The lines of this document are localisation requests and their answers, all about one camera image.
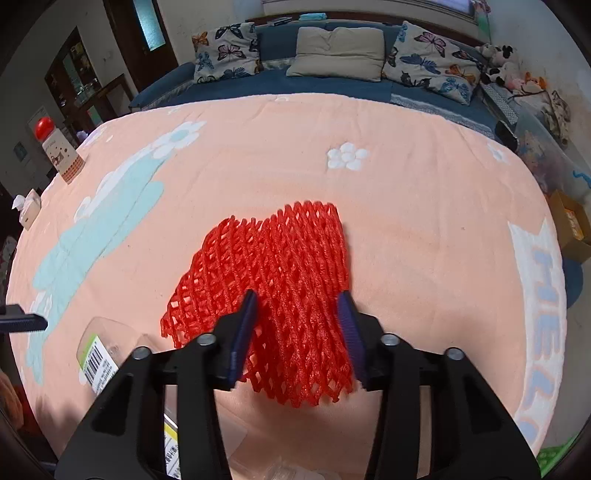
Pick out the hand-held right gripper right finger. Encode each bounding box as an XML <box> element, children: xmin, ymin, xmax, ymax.
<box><xmin>336</xmin><ymin>291</ymin><xmax>541</xmax><ymax>480</ymax></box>

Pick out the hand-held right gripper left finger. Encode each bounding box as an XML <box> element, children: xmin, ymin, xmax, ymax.
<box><xmin>54</xmin><ymin>290</ymin><xmax>259</xmax><ymax>480</ymax></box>

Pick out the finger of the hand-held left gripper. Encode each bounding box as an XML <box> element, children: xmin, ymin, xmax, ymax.
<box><xmin>0</xmin><ymin>303</ymin><xmax>48</xmax><ymax>334</ymax></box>

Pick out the red foam net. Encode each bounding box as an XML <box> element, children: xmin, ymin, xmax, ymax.
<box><xmin>160</xmin><ymin>200</ymin><xmax>356</xmax><ymax>408</ymax></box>

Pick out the green plastic basket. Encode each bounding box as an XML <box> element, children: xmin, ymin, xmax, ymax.
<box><xmin>536</xmin><ymin>436</ymin><xmax>580</xmax><ymax>478</ymax></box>

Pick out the yellow green carton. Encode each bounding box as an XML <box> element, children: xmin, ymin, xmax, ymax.
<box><xmin>76</xmin><ymin>318</ymin><xmax>183</xmax><ymax>478</ymax></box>

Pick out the tissue box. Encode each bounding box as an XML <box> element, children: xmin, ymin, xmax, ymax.
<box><xmin>11</xmin><ymin>188</ymin><xmax>43</xmax><ymax>232</ymax></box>

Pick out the pink printed blanket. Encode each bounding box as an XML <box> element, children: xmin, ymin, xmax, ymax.
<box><xmin>4</xmin><ymin>92</ymin><xmax>568</xmax><ymax>480</ymax></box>

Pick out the red capped bottle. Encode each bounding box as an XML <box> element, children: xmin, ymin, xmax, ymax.
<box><xmin>35</xmin><ymin>117</ymin><xmax>85</xmax><ymax>185</ymax></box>

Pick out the cardboard box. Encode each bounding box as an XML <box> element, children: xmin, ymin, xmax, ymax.
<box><xmin>547</xmin><ymin>189</ymin><xmax>591</xmax><ymax>264</ymax></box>

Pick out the blue sofa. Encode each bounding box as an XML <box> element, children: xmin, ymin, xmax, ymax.
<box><xmin>128</xmin><ymin>17</ymin><xmax>583</xmax><ymax>310</ymax></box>

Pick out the black device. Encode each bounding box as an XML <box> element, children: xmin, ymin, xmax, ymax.
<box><xmin>495</xmin><ymin>121</ymin><xmax>519</xmax><ymax>152</ymax></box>

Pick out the dark wooden cabinet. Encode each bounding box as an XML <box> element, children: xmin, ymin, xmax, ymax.
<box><xmin>44</xmin><ymin>25</ymin><xmax>134</xmax><ymax>134</ymax></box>

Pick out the clear storage bin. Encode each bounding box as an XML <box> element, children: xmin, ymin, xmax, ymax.
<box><xmin>515</xmin><ymin>108</ymin><xmax>591</xmax><ymax>204</ymax></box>

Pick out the beige pillow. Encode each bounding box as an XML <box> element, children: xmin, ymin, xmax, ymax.
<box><xmin>286</xmin><ymin>26</ymin><xmax>386</xmax><ymax>83</ymax></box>

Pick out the small butterfly pillow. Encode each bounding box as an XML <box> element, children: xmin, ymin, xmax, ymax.
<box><xmin>191</xmin><ymin>22</ymin><xmax>262</xmax><ymax>85</ymax></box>

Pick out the large butterfly pillow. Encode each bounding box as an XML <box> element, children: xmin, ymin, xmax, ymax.
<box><xmin>382</xmin><ymin>21</ymin><xmax>488</xmax><ymax>107</ymax></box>

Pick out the dark wooden door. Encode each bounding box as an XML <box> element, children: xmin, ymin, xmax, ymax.
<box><xmin>104</xmin><ymin>0</ymin><xmax>180</xmax><ymax>93</ymax></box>

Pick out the pink plush toy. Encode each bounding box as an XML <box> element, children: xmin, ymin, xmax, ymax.
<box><xmin>505</xmin><ymin>74</ymin><xmax>548</xmax><ymax>95</ymax></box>

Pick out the black and white plush toy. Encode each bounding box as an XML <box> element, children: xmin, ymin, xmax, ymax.
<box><xmin>475</xmin><ymin>42</ymin><xmax>520</xmax><ymax>86</ymax></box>

